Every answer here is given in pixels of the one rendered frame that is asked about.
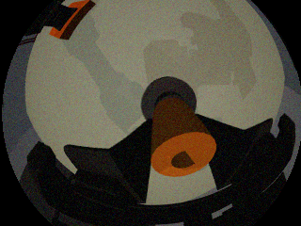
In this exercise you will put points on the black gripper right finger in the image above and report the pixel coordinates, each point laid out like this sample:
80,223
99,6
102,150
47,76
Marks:
233,146

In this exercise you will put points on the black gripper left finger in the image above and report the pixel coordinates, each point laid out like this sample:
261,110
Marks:
129,160

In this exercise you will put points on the orange knob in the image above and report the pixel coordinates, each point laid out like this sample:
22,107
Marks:
180,144

